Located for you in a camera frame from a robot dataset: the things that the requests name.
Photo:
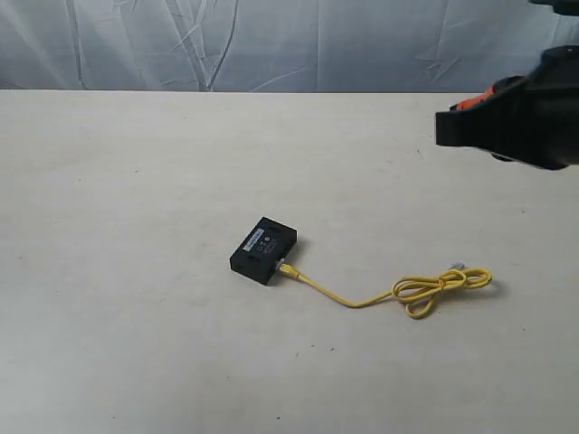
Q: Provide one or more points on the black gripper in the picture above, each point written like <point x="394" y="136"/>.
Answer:
<point x="541" y="123"/>

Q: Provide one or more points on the small black network box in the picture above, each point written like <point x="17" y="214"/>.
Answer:
<point x="263" y="249"/>

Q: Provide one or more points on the grey backdrop cloth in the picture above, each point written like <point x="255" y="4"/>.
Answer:
<point x="274" y="46"/>

